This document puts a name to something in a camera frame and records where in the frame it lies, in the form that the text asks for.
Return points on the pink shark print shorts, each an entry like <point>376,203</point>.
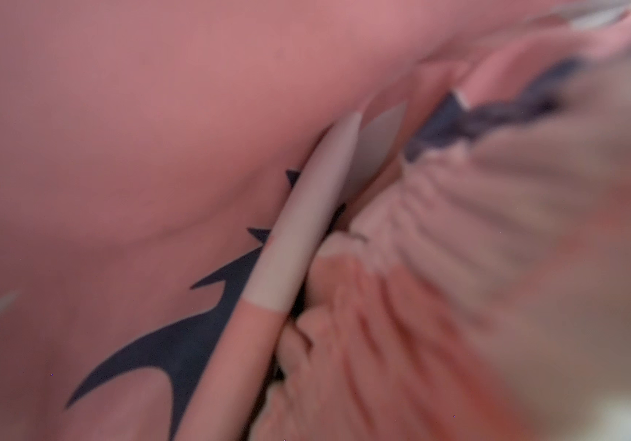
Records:
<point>315,220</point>

